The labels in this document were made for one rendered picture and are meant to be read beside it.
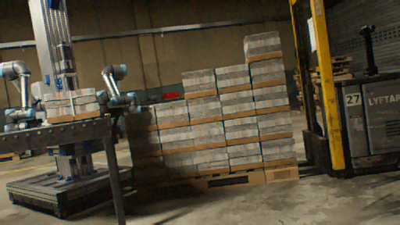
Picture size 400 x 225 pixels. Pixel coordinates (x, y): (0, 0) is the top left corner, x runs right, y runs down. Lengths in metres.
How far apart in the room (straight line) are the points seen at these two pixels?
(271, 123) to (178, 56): 7.18
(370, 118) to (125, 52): 7.74
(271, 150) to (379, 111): 0.90
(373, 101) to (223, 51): 7.67
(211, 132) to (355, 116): 1.18
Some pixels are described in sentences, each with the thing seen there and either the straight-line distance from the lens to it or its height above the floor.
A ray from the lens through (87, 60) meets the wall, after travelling 9.62.
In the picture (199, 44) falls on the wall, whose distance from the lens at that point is 10.00.
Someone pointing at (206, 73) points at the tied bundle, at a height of 1.03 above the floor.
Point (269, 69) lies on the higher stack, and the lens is 2.83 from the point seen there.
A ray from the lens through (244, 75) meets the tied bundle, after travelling 2.82.
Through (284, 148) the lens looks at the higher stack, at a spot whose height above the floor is 0.28.
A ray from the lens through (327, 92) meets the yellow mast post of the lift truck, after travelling 2.74.
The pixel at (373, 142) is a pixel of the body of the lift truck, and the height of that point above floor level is 0.26.
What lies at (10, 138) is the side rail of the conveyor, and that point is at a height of 0.77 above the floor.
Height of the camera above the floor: 0.85
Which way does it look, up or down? 3 degrees down
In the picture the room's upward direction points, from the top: 9 degrees counter-clockwise
